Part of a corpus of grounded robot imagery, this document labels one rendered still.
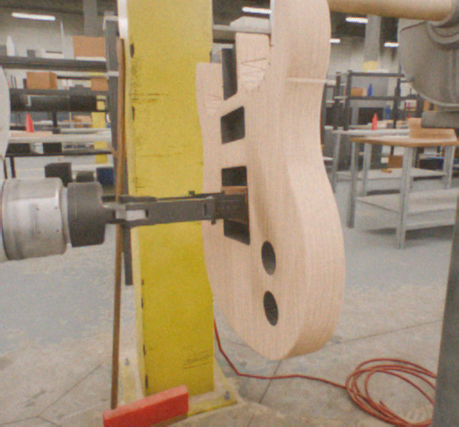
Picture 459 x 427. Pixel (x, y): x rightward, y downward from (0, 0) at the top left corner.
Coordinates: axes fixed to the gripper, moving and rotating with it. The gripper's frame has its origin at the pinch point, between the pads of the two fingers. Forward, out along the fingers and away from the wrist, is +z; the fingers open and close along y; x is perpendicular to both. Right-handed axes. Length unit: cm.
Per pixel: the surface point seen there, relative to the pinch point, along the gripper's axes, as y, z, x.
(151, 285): -89, 0, -34
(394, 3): 10.5, 18.2, 23.5
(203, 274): -89, 20, -32
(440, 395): -10, 47, -42
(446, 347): -9, 47, -32
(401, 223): -204, 224, -42
